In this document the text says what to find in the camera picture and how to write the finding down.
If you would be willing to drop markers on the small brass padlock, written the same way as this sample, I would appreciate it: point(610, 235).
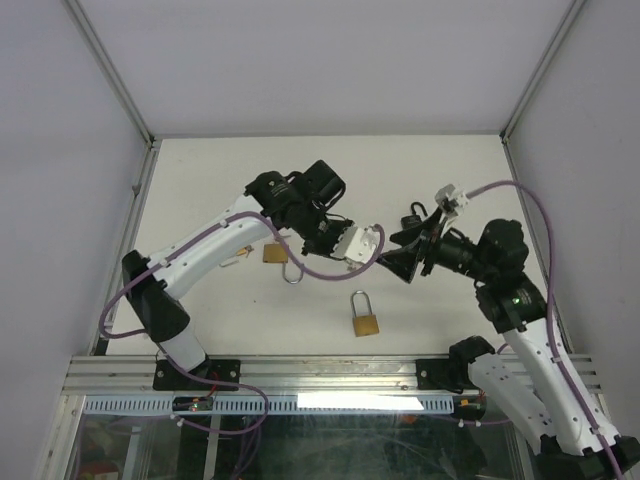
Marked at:
point(235, 259)

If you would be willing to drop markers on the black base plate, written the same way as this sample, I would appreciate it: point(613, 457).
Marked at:
point(227, 371)
point(442, 374)

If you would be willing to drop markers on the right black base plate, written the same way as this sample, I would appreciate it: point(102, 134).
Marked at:
point(442, 374)

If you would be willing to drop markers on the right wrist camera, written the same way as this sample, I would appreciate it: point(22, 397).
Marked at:
point(451, 201)

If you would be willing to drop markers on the black padlock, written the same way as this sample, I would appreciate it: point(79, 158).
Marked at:
point(418, 214)

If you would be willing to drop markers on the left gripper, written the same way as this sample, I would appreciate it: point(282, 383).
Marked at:
point(341, 228)

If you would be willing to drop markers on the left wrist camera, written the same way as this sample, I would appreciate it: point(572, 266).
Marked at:
point(357, 246)

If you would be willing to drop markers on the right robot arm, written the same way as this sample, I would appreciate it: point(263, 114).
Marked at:
point(566, 430)

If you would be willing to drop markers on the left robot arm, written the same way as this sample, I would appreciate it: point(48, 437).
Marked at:
point(298, 201)

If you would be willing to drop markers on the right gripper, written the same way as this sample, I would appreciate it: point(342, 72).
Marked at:
point(403, 260)

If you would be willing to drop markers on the aluminium mounting rail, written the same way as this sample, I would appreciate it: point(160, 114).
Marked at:
point(123, 374)

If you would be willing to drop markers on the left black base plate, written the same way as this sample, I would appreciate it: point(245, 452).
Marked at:
point(227, 371)

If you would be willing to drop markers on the tall brass padlock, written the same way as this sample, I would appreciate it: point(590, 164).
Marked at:
point(364, 320)

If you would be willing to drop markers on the white slotted cable duct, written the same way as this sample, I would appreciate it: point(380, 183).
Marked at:
point(296, 404)

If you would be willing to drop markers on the medium brass padlock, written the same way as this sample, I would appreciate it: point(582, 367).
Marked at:
point(275, 254)

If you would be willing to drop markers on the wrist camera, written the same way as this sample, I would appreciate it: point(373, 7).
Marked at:
point(357, 246)
point(451, 201)

